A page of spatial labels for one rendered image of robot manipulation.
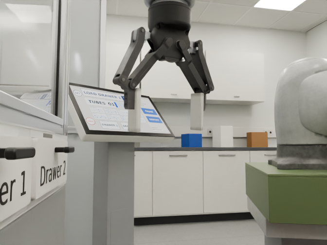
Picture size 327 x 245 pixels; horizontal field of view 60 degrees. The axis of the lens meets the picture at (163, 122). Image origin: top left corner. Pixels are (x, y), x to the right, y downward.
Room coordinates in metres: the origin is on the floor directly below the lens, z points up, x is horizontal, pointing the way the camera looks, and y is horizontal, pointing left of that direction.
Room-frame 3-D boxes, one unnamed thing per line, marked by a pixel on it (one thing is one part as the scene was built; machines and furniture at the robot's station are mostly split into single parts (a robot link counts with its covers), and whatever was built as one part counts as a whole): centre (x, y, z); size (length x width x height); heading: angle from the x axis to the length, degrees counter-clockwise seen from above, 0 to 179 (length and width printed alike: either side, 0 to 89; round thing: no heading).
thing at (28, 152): (0.34, 0.18, 0.91); 0.07 x 0.04 x 0.01; 8
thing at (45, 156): (0.65, 0.25, 0.87); 0.29 x 0.02 x 0.11; 8
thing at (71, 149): (0.65, 0.23, 0.91); 0.07 x 0.04 x 0.01; 8
